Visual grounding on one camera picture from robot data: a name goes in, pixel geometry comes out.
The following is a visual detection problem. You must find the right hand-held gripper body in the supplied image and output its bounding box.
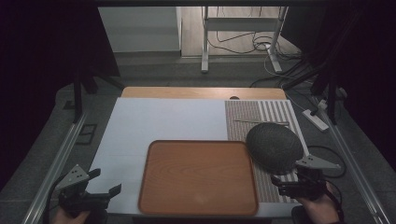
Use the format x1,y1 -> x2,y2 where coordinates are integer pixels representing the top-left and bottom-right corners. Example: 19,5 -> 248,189
281,154 -> 342,202

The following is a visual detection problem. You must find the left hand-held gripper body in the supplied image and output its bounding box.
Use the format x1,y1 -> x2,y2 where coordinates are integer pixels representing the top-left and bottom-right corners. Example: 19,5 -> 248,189
54,163 -> 110,218

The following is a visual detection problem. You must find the dark grey oval dish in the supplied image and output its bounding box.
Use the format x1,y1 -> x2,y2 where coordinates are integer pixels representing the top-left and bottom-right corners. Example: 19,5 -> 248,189
246,121 -> 304,176

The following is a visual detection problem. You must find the person's right hand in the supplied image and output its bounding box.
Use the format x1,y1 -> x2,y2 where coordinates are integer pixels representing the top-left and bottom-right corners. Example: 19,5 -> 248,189
295,181 -> 345,224

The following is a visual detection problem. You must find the person's left hand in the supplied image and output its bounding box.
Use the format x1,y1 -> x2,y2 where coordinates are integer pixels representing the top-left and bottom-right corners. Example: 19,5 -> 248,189
49,206 -> 92,224

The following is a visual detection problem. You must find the white power strip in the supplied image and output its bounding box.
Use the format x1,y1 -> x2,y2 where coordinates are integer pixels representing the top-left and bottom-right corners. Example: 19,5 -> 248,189
302,108 -> 331,132

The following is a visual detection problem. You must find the thin wooden stick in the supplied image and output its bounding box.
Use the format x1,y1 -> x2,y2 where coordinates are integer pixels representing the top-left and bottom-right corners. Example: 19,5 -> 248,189
233,119 -> 290,126

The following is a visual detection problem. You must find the striped woven placemat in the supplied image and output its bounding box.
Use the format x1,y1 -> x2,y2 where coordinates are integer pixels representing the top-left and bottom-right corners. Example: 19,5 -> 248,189
224,99 -> 310,204

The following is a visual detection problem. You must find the black stand leg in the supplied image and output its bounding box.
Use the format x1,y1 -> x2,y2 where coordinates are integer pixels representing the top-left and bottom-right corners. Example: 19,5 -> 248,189
72,73 -> 84,124
326,74 -> 339,126

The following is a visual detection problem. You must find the brown wooden tray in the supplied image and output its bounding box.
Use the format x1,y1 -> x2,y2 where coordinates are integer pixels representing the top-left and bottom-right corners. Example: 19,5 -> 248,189
137,139 -> 260,217

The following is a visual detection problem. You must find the white table sheet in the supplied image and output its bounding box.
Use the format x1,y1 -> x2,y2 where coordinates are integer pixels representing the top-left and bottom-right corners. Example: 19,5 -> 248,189
87,97 -> 310,218

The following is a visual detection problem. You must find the wooden table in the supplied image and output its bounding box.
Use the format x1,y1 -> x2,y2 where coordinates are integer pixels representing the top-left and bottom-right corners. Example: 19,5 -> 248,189
120,86 -> 288,101

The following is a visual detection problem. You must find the black curtain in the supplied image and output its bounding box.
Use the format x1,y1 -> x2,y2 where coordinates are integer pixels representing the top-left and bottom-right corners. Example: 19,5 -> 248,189
0,0 -> 121,190
279,0 -> 396,172

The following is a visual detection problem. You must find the aluminium rail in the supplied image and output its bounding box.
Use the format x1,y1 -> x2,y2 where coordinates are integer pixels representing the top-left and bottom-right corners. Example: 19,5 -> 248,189
21,111 -> 89,224
317,102 -> 396,224

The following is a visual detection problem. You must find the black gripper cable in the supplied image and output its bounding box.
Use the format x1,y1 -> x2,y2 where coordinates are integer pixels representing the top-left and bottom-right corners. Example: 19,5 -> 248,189
41,174 -> 68,224
306,145 -> 347,179

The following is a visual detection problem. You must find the tangle of floor cables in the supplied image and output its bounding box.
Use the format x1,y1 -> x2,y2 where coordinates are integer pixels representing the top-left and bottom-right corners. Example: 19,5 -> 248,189
206,7 -> 304,62

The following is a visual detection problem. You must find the white metal stand frame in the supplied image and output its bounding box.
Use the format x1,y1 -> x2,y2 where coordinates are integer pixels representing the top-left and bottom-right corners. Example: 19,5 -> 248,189
200,6 -> 290,75

